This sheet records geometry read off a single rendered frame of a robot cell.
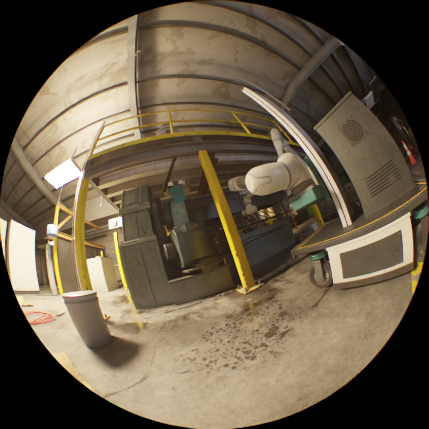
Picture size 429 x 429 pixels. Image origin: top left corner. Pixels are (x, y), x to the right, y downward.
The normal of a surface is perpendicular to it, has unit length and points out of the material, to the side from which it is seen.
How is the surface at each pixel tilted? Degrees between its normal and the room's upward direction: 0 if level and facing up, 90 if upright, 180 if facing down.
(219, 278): 90
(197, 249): 90
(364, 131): 90
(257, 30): 171
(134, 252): 90
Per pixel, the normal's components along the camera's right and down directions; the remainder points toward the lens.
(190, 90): 0.33, 0.85
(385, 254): -0.89, 0.18
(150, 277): 0.22, -0.34
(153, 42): 0.27, 0.95
